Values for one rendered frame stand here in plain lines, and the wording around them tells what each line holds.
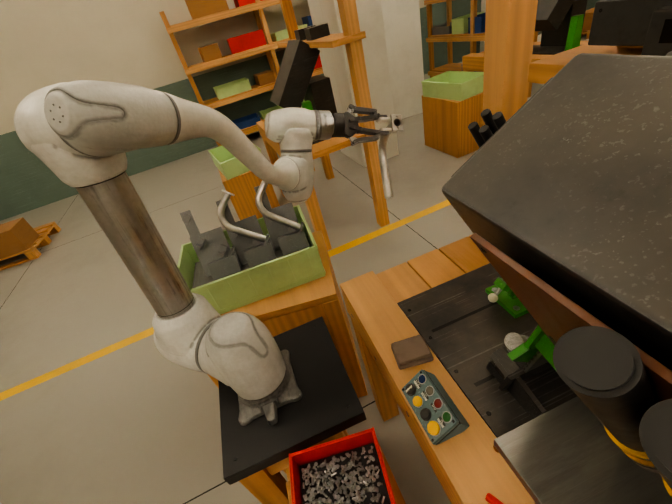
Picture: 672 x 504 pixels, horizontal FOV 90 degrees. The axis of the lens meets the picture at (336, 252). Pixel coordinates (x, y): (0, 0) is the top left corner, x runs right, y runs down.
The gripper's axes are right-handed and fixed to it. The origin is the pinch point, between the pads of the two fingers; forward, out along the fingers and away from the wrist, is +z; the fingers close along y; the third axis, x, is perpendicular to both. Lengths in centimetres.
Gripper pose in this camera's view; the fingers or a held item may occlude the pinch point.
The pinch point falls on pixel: (388, 125)
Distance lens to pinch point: 123.9
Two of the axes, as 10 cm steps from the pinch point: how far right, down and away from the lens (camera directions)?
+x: -2.7, 0.2, 9.6
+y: -1.0, -9.9, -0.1
